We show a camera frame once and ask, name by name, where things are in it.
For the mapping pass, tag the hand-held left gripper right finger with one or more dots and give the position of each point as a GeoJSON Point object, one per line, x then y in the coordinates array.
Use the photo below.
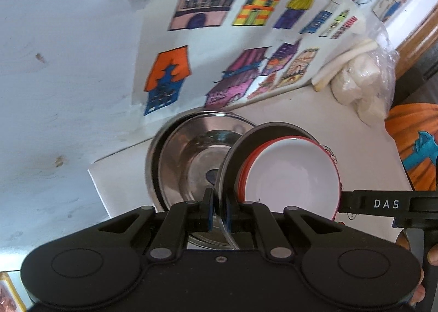
{"type": "Point", "coordinates": [230, 220]}

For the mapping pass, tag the framed picture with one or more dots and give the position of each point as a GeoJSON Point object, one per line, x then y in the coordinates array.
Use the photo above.
{"type": "Point", "coordinates": [8, 293]}

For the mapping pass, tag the painting of orange dress figure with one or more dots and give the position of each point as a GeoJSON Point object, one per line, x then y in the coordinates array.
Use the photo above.
{"type": "Point", "coordinates": [417, 161]}

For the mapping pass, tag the coloured houses drawing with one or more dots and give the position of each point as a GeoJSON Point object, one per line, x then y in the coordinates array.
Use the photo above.
{"type": "Point", "coordinates": [212, 42]}

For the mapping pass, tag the white stick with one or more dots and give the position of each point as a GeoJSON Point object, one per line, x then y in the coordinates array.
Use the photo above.
{"type": "Point", "coordinates": [325, 81]}
{"type": "Point", "coordinates": [342, 59]}

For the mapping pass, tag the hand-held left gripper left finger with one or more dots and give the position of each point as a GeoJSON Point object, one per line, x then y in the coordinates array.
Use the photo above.
{"type": "Point", "coordinates": [209, 221]}

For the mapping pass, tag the stainless steel bowl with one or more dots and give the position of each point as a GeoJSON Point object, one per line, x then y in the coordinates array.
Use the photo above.
{"type": "Point", "coordinates": [232, 165]}

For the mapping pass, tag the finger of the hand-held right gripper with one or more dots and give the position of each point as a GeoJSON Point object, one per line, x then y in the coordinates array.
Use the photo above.
{"type": "Point", "coordinates": [362, 202]}

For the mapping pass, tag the white printed table cloth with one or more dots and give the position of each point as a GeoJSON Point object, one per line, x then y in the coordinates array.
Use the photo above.
{"type": "Point", "coordinates": [308, 110]}

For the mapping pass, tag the brown wooden frame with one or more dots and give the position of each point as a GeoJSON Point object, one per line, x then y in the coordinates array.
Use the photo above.
{"type": "Point", "coordinates": [419, 47]}

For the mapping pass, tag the white floral ceramic bowl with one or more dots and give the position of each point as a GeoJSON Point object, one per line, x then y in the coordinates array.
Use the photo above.
{"type": "Point", "coordinates": [243, 168]}

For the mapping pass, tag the clear plastic bag of white lumps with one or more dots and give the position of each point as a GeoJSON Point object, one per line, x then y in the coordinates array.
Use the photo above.
{"type": "Point", "coordinates": [359, 83]}

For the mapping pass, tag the white red-rimmed ceramic bowl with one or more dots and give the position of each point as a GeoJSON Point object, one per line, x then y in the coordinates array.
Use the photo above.
{"type": "Point", "coordinates": [291, 175]}

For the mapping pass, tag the person's right hand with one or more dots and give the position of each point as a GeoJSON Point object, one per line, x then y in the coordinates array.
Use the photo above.
{"type": "Point", "coordinates": [433, 254]}

